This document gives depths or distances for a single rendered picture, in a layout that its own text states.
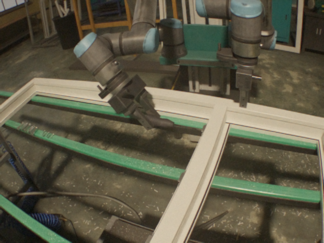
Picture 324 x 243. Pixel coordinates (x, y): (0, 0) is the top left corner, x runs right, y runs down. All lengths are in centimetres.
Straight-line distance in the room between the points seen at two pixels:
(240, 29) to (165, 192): 131
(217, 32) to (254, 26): 109
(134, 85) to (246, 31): 38
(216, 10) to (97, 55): 40
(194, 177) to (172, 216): 12
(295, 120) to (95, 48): 67
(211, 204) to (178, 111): 91
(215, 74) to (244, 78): 129
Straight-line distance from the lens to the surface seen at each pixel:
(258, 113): 79
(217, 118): 74
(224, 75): 190
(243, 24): 64
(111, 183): 183
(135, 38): 79
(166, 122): 73
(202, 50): 178
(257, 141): 81
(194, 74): 193
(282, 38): 445
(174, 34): 162
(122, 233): 91
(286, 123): 81
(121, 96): 69
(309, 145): 83
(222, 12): 77
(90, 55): 71
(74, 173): 202
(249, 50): 66
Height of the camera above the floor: 139
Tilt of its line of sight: 38 degrees down
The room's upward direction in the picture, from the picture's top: 8 degrees counter-clockwise
